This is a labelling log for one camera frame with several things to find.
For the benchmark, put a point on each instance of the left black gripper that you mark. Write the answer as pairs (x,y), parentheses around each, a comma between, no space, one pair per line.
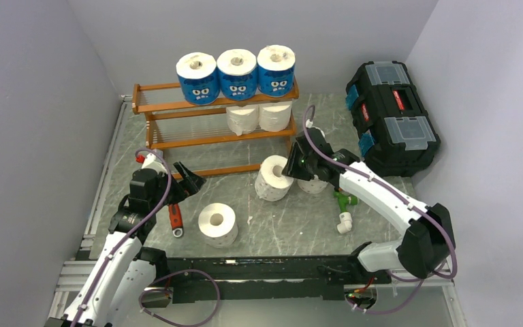
(189,184)

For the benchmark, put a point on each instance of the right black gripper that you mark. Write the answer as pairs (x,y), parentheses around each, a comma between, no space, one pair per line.
(291,168)

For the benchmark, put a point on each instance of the white roll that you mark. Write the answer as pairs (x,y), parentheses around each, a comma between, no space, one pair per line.
(218,226)
(314,186)
(271,184)
(242,120)

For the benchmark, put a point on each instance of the white roll sideways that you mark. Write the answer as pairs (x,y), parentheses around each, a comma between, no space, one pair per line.
(274,116)

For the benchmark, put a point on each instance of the orange wooden two-tier shelf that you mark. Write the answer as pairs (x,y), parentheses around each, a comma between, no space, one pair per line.
(171,125)

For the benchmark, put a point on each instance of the blue roll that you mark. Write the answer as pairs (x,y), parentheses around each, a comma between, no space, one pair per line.
(238,74)
(275,65)
(198,77)

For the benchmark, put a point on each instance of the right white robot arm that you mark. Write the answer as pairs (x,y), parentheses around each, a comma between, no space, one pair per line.
(426,237)

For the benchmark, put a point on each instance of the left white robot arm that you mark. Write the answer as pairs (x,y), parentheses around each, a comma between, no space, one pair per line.
(126,266)

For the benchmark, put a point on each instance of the green and white pipe fitting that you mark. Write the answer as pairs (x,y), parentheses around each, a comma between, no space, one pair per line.
(344,200)

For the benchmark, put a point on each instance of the black plastic toolbox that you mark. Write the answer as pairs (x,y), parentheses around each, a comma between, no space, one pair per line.
(396,136)

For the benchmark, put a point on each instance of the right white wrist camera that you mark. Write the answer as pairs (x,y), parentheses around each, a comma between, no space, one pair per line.
(315,132)

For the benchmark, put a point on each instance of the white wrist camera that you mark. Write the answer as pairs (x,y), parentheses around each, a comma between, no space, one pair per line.
(150,161)
(315,132)

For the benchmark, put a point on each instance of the red handled tool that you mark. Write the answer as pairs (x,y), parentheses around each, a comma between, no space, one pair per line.
(176,220)

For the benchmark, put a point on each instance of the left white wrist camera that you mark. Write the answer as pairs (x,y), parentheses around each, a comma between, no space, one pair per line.
(150,161)

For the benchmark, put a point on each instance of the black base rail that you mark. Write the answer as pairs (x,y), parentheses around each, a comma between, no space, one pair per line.
(328,277)

